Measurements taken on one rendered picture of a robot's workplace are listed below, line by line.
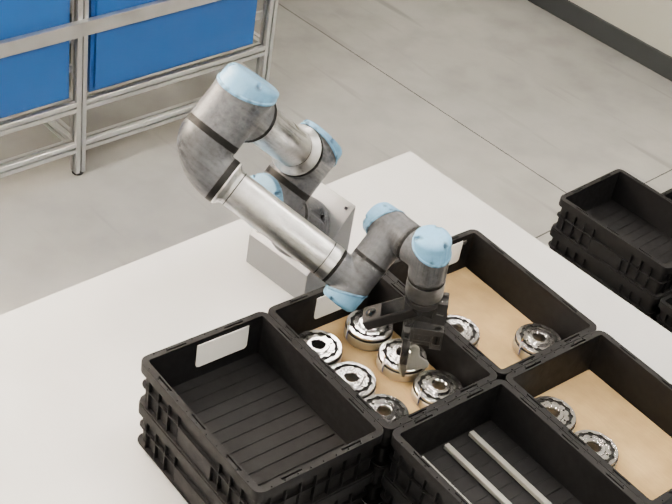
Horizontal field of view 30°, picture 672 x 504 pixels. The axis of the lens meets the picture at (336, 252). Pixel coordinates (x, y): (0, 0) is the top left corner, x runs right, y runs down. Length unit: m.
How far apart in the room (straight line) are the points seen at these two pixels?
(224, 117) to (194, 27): 2.18
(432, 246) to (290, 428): 0.46
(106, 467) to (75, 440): 0.10
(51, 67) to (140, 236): 0.62
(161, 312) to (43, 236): 1.41
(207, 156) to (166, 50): 2.14
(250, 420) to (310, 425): 0.12
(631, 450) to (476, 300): 0.51
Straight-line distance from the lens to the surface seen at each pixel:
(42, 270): 4.11
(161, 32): 4.45
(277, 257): 2.96
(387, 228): 2.41
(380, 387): 2.60
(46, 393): 2.70
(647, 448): 2.66
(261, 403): 2.52
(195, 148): 2.38
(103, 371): 2.75
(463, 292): 2.88
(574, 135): 5.25
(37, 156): 4.38
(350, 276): 2.41
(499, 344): 2.77
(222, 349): 2.55
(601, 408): 2.70
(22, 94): 4.23
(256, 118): 2.40
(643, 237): 3.86
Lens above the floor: 2.60
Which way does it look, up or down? 37 degrees down
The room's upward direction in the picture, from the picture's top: 10 degrees clockwise
